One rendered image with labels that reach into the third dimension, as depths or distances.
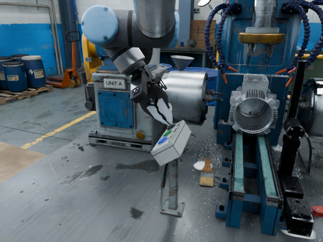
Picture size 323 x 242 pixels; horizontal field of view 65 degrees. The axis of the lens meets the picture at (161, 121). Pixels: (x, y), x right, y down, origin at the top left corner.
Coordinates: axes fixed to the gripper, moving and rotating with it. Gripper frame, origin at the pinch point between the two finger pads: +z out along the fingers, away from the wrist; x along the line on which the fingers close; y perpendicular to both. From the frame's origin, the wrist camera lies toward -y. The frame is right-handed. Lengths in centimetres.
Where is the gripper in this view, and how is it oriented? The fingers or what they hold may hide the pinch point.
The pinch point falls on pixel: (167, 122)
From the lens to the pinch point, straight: 79.5
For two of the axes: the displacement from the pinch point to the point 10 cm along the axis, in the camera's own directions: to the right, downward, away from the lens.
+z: 5.6, 8.2, 1.4
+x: -7.8, 4.6, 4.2
